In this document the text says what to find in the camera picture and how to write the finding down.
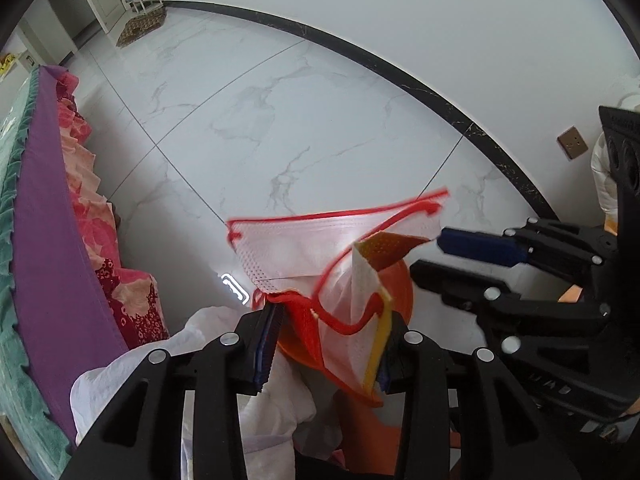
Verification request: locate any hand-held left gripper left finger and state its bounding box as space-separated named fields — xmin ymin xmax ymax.
xmin=60 ymin=305 xmax=286 ymax=480

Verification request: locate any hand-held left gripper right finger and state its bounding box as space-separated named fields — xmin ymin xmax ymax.
xmin=375 ymin=312 xmax=583 ymax=480

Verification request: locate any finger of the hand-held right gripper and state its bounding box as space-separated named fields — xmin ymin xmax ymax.
xmin=436 ymin=216 xmax=620 ymax=282
xmin=410 ymin=259 xmax=613 ymax=356

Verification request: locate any orange plastic bin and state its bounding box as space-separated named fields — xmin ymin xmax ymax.
xmin=274 ymin=260 xmax=463 ymax=480

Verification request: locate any white red-trimmed fabric bag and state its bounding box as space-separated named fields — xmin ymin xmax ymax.
xmin=226 ymin=189 xmax=451 ymax=407

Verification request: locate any red floral bed skirt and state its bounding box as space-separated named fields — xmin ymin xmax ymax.
xmin=52 ymin=71 xmax=171 ymax=352

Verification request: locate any purple bed sheet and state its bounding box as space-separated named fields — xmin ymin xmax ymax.
xmin=10 ymin=65 xmax=131 ymax=442

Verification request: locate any green floral bedspread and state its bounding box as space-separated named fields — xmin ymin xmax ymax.
xmin=0 ymin=67 xmax=76 ymax=480

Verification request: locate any patterned doormat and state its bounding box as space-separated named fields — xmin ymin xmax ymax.
xmin=116 ymin=7 xmax=166 ymax=49

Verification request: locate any brown wall socket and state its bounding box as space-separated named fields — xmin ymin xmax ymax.
xmin=557 ymin=126 xmax=589 ymax=161

